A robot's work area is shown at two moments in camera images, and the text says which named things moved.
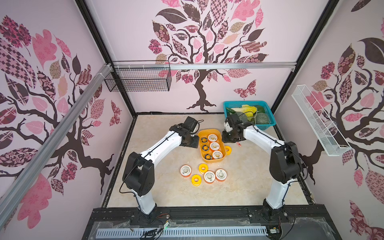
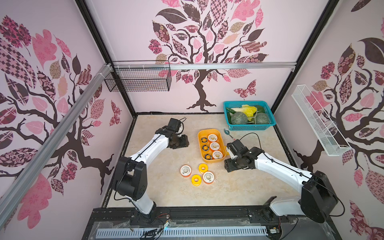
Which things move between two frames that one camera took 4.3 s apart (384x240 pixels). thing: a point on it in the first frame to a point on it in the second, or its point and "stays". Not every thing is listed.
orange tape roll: [217, 154] stays
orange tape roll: [212, 137] stays
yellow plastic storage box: [212, 145] stays
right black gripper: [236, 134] to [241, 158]
